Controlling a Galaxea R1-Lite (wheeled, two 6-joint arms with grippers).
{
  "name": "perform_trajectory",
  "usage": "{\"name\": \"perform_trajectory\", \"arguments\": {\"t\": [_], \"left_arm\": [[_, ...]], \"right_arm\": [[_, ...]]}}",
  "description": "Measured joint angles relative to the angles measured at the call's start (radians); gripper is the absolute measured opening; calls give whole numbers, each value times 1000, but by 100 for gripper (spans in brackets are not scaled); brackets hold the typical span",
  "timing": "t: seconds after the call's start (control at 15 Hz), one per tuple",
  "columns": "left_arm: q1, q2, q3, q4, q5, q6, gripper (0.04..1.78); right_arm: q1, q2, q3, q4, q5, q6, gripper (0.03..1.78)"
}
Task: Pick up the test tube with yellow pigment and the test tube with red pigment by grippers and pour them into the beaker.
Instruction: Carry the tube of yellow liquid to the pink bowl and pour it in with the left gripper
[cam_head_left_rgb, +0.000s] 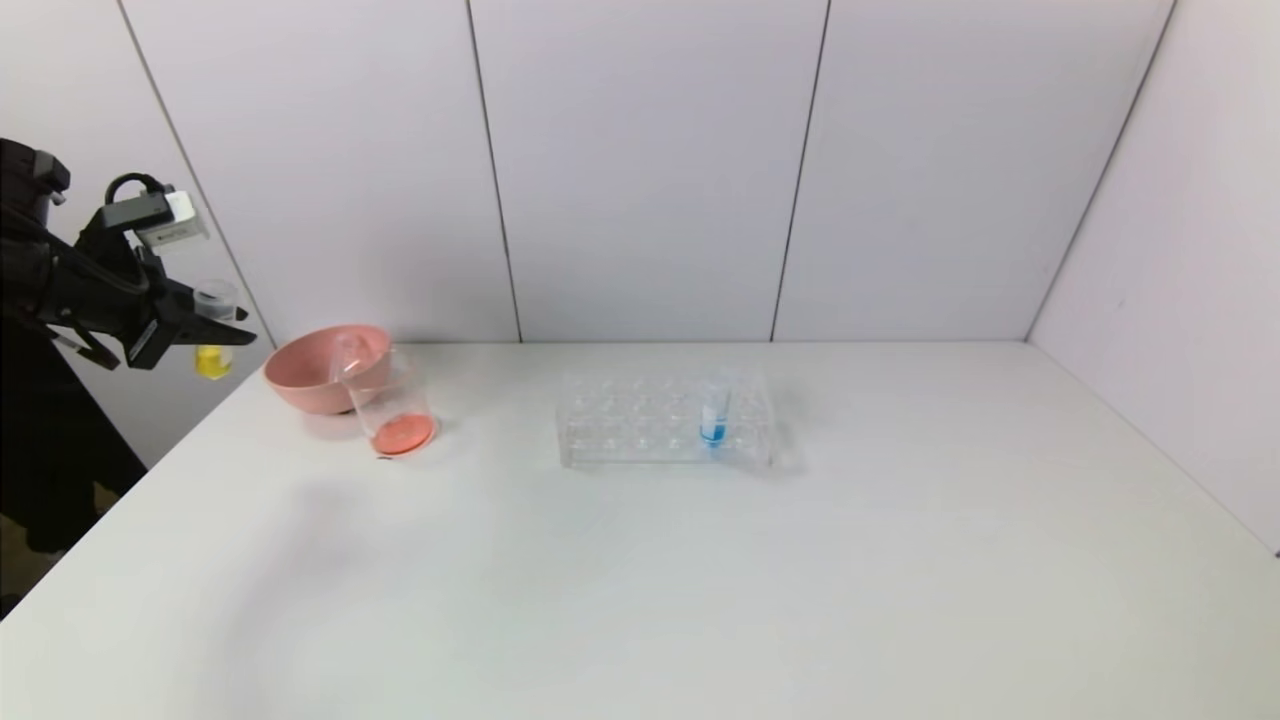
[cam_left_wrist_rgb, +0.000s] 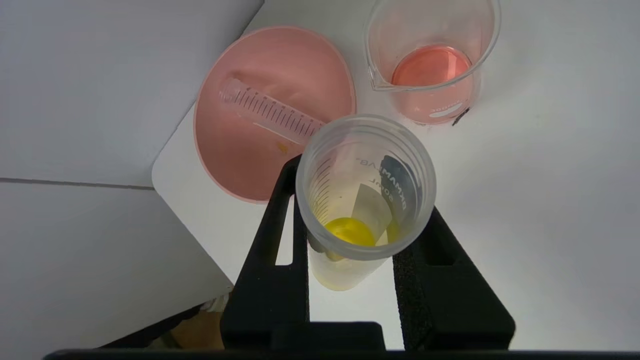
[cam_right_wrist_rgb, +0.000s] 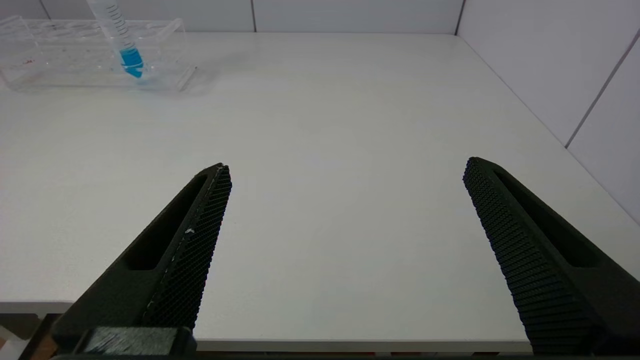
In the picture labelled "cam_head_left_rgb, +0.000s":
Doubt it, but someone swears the clear glass beaker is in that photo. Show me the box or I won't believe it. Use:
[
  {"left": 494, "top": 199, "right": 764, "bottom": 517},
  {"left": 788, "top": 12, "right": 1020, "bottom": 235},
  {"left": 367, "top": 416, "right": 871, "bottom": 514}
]
[{"left": 343, "top": 348, "right": 442, "bottom": 461}]

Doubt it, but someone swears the test tube with yellow pigment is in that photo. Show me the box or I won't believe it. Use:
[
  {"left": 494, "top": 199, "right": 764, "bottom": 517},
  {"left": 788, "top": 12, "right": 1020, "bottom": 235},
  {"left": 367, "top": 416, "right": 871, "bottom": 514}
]
[{"left": 192, "top": 279, "right": 242, "bottom": 382}]

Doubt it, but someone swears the pink bowl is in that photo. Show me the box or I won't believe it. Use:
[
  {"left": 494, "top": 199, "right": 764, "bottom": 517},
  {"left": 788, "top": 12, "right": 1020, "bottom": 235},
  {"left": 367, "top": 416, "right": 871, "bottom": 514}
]
[{"left": 264, "top": 324, "right": 393, "bottom": 416}]

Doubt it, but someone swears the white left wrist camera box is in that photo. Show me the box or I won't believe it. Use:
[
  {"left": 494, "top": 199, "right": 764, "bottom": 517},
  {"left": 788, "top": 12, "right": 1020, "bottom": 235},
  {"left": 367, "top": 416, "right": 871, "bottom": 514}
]
[{"left": 100, "top": 188, "right": 210, "bottom": 251}]

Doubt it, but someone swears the test tube with blue pigment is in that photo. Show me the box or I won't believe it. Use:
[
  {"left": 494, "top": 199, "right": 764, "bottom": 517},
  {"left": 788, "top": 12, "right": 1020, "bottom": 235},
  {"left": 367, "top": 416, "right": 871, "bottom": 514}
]
[{"left": 699, "top": 372, "right": 731, "bottom": 449}]

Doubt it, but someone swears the clear acrylic test tube rack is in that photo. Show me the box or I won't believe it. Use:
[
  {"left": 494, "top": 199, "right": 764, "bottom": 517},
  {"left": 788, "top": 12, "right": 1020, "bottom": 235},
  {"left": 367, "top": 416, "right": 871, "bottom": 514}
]
[{"left": 557, "top": 370, "right": 780, "bottom": 470}]

